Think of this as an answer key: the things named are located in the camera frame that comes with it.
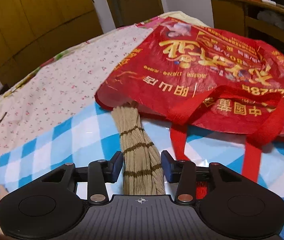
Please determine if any beige striped knit sweater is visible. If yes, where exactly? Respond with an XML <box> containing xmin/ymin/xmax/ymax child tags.
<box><xmin>111</xmin><ymin>103</ymin><xmax>165</xmax><ymax>195</ymax></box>

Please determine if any blue white checkered plastic sheet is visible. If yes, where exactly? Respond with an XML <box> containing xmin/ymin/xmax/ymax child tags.
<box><xmin>0</xmin><ymin>103</ymin><xmax>284</xmax><ymax>197</ymax></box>

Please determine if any red printed tote bag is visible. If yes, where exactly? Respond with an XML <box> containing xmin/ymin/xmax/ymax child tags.
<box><xmin>94</xmin><ymin>16</ymin><xmax>284</xmax><ymax>183</ymax></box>

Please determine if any white floral bed sheet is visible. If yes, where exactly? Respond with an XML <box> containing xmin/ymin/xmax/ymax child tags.
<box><xmin>0</xmin><ymin>10</ymin><xmax>208</xmax><ymax>161</ymax></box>

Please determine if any brown wooden wardrobe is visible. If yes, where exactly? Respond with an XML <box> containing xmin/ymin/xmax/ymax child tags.
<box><xmin>0</xmin><ymin>0</ymin><xmax>103</xmax><ymax>86</ymax></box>

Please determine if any dark wooden dresser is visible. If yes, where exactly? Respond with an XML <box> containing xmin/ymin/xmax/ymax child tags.
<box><xmin>211</xmin><ymin>0</ymin><xmax>284</xmax><ymax>54</ymax></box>

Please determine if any brown wooden door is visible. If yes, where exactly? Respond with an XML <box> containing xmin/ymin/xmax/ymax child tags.
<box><xmin>107</xmin><ymin>0</ymin><xmax>163</xmax><ymax>28</ymax></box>

